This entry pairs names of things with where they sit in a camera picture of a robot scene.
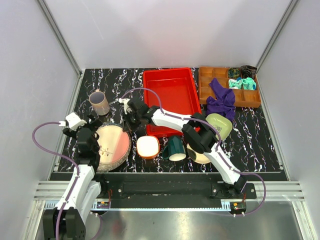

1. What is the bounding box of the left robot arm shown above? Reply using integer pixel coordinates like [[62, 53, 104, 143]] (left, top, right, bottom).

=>
[[42, 112, 108, 240]]

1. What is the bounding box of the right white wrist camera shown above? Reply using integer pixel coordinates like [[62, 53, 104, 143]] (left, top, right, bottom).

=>
[[118, 98, 132, 115]]

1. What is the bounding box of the green panda square dish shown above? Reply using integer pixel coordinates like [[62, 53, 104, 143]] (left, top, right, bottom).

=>
[[205, 113, 233, 141]]

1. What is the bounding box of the mint green sock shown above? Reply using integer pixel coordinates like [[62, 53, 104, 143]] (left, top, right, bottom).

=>
[[242, 77, 257, 91]]

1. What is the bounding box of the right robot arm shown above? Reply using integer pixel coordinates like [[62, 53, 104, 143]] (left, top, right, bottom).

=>
[[118, 98, 247, 199]]

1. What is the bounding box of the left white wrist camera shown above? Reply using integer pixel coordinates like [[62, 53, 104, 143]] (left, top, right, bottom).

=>
[[58, 112, 87, 131]]

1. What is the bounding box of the speckled grey large plate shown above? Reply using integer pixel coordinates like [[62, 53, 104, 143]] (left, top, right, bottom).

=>
[[94, 121, 133, 173]]

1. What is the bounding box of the aluminium frame rail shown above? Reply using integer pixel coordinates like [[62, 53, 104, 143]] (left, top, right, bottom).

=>
[[35, 0, 82, 77]]

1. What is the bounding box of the wooden compartment organizer tray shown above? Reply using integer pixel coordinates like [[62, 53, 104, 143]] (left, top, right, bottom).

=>
[[198, 66, 262, 108]]

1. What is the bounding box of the white mint sock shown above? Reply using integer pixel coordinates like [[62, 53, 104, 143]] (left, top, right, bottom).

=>
[[228, 77, 243, 90]]

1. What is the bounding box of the red plastic bin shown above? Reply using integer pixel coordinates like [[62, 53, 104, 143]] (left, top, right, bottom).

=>
[[142, 67, 203, 137]]

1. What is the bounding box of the brown dark rolled sock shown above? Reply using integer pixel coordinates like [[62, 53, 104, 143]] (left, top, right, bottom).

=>
[[240, 65, 257, 79]]

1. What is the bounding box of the orange white square bowl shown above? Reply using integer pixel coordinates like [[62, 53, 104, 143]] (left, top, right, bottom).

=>
[[136, 135, 160, 160]]

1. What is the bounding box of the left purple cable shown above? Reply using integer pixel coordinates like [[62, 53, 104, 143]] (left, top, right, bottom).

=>
[[31, 121, 104, 240]]

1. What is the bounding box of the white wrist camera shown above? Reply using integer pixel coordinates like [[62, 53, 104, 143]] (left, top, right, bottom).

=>
[[58, 112, 87, 131], [118, 98, 132, 115]]

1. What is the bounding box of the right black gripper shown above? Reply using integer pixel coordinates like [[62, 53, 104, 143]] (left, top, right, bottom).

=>
[[122, 109, 143, 132]]

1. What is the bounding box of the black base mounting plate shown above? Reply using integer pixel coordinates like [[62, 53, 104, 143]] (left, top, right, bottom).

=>
[[94, 172, 257, 210]]

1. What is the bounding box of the dark patterned sock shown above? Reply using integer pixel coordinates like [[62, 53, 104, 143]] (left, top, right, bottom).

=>
[[227, 67, 241, 79]]

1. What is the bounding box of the purple cloth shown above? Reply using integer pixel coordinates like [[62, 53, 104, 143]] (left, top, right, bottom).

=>
[[206, 78, 236, 122]]

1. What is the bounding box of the pink cream round plate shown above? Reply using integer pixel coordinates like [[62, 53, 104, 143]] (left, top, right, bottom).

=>
[[96, 124, 131, 163]]

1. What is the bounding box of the dark green mug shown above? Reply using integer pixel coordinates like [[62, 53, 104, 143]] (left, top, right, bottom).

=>
[[162, 135, 187, 162]]

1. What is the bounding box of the iridescent pink cup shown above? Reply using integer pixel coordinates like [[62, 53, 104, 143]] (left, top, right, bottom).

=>
[[89, 90, 110, 116]]

